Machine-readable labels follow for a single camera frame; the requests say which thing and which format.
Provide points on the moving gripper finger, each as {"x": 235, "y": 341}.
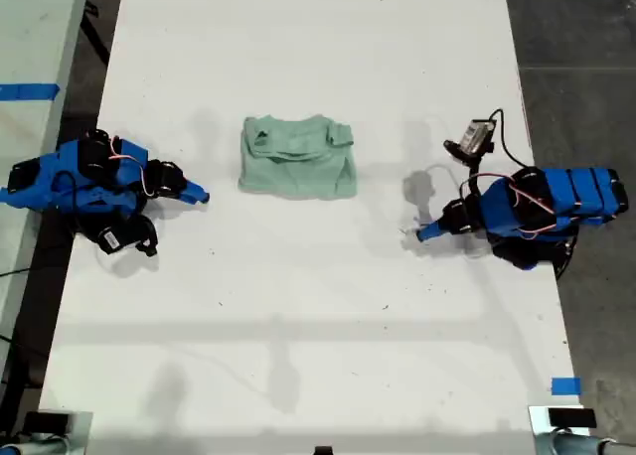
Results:
{"x": 436, "y": 226}
{"x": 193, "y": 184}

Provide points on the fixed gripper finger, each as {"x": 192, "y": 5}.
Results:
{"x": 191, "y": 197}
{"x": 434, "y": 235}

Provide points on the pale green T-shirt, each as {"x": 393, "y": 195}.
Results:
{"x": 298, "y": 162}

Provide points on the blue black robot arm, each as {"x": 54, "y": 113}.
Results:
{"x": 581, "y": 192}
{"x": 49, "y": 177}

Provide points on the black stand leg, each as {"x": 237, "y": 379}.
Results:
{"x": 99, "y": 42}

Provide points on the long blue tape strip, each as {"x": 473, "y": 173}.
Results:
{"x": 30, "y": 92}

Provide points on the pale side table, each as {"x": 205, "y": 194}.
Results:
{"x": 30, "y": 38}

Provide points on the blue tape piece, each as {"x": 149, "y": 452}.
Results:
{"x": 566, "y": 385}

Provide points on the small black box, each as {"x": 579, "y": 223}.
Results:
{"x": 571, "y": 417}
{"x": 47, "y": 421}

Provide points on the arm camera stalk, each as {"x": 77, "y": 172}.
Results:
{"x": 476, "y": 177}

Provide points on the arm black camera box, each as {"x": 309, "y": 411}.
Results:
{"x": 474, "y": 137}
{"x": 111, "y": 239}

